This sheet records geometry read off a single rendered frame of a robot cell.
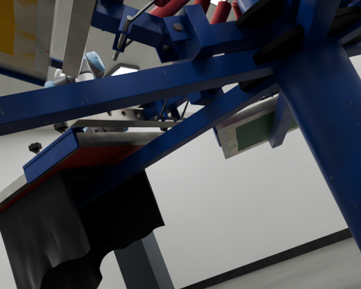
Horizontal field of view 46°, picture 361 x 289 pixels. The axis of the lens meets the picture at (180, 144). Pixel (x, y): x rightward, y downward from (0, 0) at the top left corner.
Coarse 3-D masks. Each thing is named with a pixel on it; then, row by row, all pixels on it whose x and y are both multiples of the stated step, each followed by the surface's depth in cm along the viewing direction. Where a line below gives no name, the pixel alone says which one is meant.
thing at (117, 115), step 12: (132, 108) 149; (72, 120) 129; (84, 120) 129; (96, 120) 133; (108, 120) 137; (120, 120) 141; (132, 120) 146; (144, 120) 151; (168, 120) 163; (180, 120) 169
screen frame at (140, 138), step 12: (84, 132) 138; (96, 132) 142; (108, 132) 146; (120, 132) 151; (132, 132) 156; (144, 132) 162; (156, 132) 167; (84, 144) 138; (96, 144) 142; (108, 144) 147; (120, 144) 153; (132, 144) 158; (24, 180) 152; (36, 180) 153; (0, 192) 162; (12, 192) 157; (0, 204) 164
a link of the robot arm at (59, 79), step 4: (56, 72) 216; (60, 72) 204; (56, 76) 194; (60, 76) 192; (64, 76) 186; (52, 80) 186; (56, 80) 186; (60, 80) 185; (64, 80) 185; (68, 80) 185; (48, 84) 185; (52, 84) 185; (56, 84) 185; (60, 84) 185
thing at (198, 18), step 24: (288, 0) 104; (168, 24) 102; (192, 24) 101; (216, 24) 110; (264, 24) 116; (192, 48) 103; (216, 48) 110; (240, 48) 116; (192, 96) 134; (216, 96) 140
